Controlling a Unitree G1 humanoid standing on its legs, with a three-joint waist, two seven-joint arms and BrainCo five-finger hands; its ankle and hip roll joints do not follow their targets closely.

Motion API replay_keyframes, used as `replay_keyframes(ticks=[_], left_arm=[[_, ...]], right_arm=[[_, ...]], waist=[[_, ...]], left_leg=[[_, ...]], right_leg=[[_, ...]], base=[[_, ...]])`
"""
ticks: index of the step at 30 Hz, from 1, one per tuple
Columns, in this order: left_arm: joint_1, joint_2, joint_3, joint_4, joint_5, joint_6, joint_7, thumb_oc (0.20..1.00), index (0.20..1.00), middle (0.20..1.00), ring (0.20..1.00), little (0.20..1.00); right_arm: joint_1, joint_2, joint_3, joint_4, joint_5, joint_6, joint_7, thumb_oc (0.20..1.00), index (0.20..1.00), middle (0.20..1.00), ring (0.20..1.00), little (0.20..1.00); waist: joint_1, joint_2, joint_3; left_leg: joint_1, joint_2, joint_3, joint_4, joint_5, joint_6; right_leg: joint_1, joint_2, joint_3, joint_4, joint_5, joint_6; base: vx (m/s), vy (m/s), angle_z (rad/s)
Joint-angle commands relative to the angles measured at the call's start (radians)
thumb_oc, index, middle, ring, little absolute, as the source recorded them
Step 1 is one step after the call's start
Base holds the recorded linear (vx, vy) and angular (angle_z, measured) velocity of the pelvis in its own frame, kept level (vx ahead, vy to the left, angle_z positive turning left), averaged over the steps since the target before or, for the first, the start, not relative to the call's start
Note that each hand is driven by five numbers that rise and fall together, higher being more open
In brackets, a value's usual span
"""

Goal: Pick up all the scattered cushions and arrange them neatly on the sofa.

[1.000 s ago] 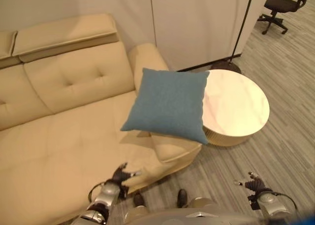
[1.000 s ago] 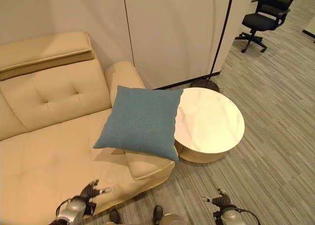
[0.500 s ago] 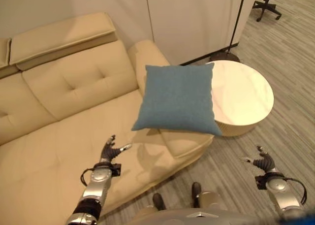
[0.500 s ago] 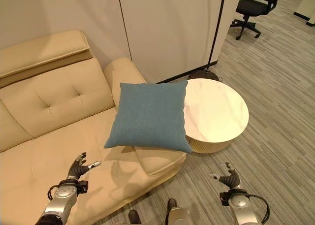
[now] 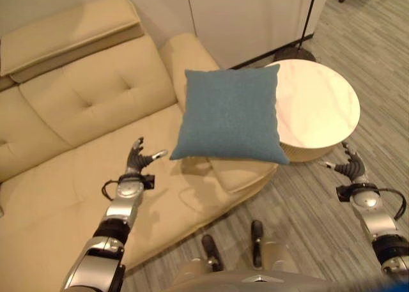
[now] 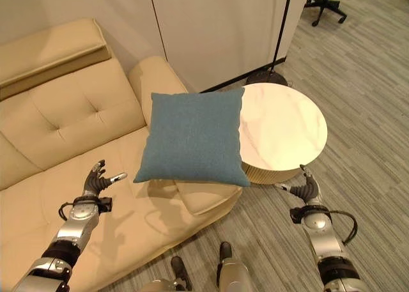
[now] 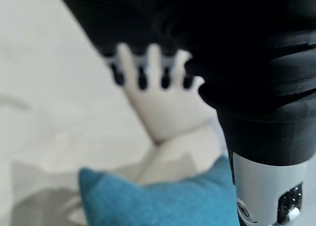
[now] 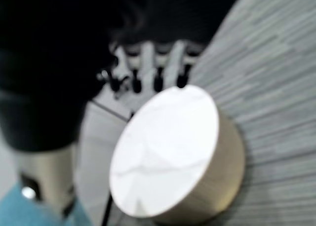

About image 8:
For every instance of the right robot hand, black cloth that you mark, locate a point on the right robot hand, black cloth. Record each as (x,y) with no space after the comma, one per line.
(49,62)

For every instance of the round white marble side table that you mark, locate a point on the round white marble side table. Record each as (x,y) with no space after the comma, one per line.
(168,149)

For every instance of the blue cushion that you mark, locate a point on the blue cushion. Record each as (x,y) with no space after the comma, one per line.
(14,211)

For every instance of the grey striped rug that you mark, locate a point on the grey striped rug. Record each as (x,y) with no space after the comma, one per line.
(271,87)

